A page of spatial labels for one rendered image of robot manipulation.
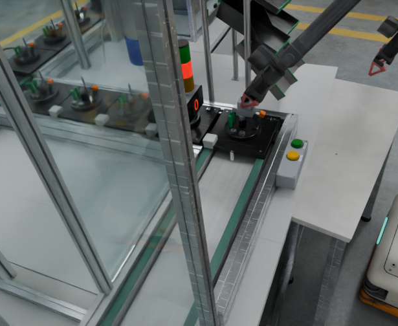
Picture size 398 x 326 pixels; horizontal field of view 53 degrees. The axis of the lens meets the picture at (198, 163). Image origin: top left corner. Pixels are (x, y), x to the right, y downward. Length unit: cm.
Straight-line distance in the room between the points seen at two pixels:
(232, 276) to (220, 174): 45
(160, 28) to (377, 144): 142
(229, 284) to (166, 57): 82
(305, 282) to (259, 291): 105
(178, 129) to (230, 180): 99
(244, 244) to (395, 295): 102
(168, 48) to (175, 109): 7
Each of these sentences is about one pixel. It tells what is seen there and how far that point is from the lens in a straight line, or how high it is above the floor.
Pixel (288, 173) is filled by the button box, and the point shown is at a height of 96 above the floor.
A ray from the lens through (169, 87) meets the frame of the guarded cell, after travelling 43.
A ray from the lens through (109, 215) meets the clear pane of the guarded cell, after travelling 39.
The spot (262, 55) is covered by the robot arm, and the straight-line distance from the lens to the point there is 136.
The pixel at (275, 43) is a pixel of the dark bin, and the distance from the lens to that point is 165.
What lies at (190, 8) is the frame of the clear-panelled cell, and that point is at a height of 106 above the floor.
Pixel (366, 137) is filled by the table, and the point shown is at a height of 86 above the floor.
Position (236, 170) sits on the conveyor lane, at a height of 92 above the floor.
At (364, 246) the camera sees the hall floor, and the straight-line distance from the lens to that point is 246.
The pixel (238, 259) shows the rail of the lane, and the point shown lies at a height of 96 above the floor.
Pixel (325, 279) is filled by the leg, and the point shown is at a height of 55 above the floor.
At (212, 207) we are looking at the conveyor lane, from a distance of 136.
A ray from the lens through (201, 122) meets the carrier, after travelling 162.
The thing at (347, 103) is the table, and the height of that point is 86.
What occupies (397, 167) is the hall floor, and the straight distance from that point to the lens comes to 295.
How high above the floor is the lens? 194
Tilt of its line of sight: 43 degrees down
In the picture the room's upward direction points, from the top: 8 degrees counter-clockwise
